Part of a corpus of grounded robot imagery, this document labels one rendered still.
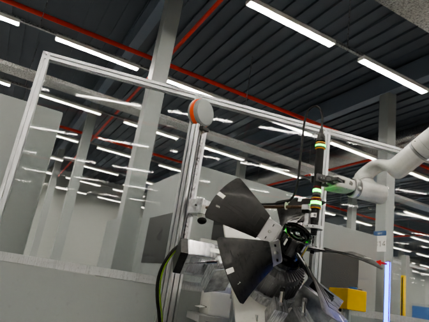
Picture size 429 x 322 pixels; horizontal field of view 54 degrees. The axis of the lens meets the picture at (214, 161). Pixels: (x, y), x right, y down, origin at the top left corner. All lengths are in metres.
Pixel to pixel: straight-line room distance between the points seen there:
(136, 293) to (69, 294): 0.31
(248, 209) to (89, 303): 0.94
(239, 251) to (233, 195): 0.32
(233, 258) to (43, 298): 1.07
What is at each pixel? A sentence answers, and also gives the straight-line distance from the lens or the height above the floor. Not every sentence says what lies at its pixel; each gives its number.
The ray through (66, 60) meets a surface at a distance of 2.47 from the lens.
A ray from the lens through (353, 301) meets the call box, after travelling 2.06.
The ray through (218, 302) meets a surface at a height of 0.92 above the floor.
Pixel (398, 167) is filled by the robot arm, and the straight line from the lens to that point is 1.81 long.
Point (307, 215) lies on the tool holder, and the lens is 1.73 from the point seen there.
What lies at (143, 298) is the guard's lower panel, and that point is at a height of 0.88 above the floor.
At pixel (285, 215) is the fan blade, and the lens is 1.85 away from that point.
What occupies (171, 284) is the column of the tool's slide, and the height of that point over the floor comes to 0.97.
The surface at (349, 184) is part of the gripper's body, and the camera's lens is 1.79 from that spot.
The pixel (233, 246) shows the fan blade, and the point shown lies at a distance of 1.46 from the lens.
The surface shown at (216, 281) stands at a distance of 1.61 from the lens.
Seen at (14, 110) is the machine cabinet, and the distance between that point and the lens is 3.25.
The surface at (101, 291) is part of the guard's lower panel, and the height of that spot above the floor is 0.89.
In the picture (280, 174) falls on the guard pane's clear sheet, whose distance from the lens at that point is 2.52.
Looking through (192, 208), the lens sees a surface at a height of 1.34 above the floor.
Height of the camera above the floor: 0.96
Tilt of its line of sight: 17 degrees up
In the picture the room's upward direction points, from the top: 9 degrees clockwise
